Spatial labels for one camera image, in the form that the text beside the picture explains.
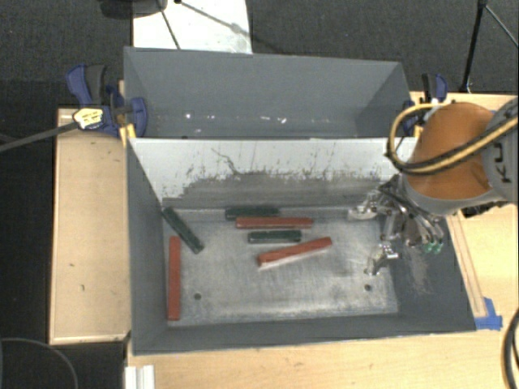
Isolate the dark green flat block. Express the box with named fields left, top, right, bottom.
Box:
left=225, top=205, right=281, bottom=221
left=161, top=206, right=205, bottom=255
left=247, top=229, right=303, bottom=245

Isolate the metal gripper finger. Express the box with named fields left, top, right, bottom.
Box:
left=365, top=243, right=401, bottom=276
left=347, top=203, right=383, bottom=222

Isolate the grey metal bin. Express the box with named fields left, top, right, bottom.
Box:
left=122, top=45, right=478, bottom=356

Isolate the red-brown flat block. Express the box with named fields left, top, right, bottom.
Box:
left=255, top=236, right=334, bottom=272
left=235, top=216, right=315, bottom=230
left=166, top=235, right=182, bottom=322

